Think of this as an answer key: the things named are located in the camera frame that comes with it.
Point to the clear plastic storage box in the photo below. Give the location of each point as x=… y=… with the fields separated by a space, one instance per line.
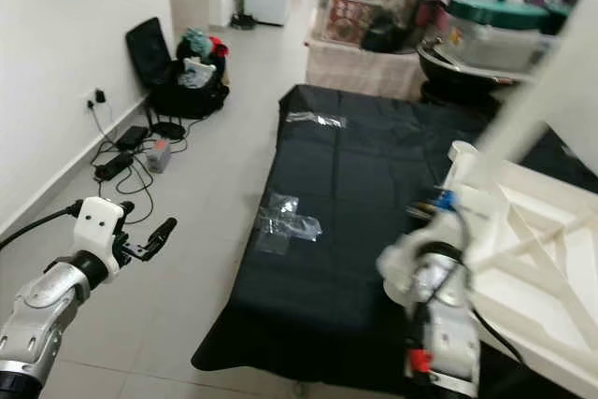
x=495 y=46

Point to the black power strip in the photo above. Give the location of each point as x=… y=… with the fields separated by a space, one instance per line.
x=114 y=165

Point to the black mop head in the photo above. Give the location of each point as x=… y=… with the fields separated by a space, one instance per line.
x=241 y=21

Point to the flat black router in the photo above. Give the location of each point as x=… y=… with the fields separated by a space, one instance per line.
x=168 y=130

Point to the crumpled clear plastic bag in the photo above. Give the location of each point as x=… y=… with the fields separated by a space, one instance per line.
x=285 y=223

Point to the red cloth item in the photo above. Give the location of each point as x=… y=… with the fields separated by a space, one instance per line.
x=218 y=46

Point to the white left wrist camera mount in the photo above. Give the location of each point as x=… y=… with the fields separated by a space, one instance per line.
x=98 y=226

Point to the teal plush toy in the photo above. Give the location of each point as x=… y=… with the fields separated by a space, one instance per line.
x=196 y=41

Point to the wall socket with black plugs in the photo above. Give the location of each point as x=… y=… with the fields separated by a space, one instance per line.
x=96 y=97

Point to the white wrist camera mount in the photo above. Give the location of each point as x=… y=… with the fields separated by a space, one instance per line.
x=98 y=226
x=462 y=231

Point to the flat clear plastic strip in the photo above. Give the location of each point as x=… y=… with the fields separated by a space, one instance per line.
x=316 y=119

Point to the open black suitcase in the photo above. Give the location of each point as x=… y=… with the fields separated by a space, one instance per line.
x=147 y=49

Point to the black power adapter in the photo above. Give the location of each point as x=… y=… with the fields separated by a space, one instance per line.
x=131 y=135

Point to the green pot lid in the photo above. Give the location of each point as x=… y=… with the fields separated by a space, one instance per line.
x=500 y=11

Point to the grey charger with red label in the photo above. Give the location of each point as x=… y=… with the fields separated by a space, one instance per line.
x=157 y=154

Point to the white plastic bag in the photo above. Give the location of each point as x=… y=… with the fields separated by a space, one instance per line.
x=198 y=74

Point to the beige cloth covered table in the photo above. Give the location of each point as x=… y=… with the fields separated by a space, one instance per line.
x=364 y=70

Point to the black wok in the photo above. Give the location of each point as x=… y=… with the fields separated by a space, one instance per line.
x=458 y=81

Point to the white plastic table top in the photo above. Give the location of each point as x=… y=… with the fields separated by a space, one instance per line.
x=542 y=259

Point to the black cloth cover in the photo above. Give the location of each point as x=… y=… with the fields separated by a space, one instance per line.
x=336 y=259

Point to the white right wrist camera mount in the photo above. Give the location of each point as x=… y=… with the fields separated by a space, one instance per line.
x=462 y=231

